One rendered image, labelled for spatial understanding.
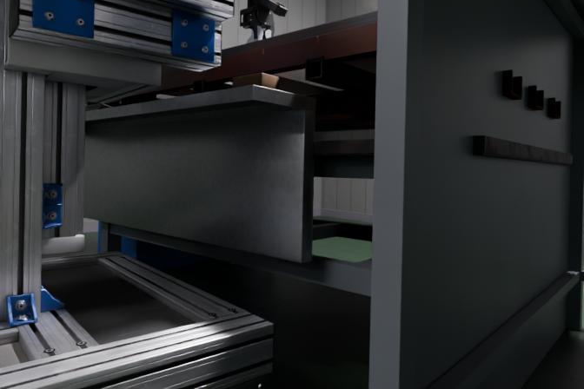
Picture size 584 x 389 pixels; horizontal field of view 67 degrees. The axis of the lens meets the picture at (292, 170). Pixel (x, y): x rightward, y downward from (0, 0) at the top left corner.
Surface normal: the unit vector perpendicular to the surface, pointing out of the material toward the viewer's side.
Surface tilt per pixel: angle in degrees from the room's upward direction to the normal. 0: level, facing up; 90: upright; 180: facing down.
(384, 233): 90
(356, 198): 90
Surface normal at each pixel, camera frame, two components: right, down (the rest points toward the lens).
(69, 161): 0.65, 0.02
